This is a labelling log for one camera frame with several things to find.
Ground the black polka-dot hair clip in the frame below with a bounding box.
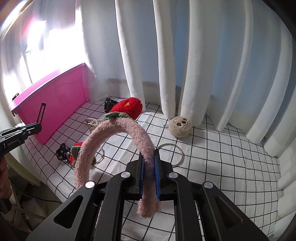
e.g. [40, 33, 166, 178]
[55, 143, 71, 164]

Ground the silver bangle ring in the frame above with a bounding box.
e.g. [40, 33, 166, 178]
[157, 143, 185, 167]

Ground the thin silver ring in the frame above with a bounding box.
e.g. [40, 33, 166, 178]
[95, 148, 106, 165]

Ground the pearl hair claw clip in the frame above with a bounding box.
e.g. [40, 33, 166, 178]
[85, 118, 103, 132]

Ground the beige plush sloth pouch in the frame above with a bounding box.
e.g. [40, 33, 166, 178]
[168, 116, 193, 138]

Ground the black smartwatch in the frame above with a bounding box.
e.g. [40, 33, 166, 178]
[104, 97, 118, 113]

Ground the pink fuzzy strawberry headband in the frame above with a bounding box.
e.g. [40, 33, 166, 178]
[70, 97, 161, 218]

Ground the operator's left hand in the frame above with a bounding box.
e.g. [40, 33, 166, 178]
[0, 157, 12, 199]

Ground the pink plastic tub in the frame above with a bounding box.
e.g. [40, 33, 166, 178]
[9, 63, 94, 144]

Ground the white grid tablecloth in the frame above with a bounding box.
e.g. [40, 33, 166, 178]
[23, 100, 283, 240]

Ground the white curtain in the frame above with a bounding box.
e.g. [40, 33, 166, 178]
[0, 0, 296, 218]

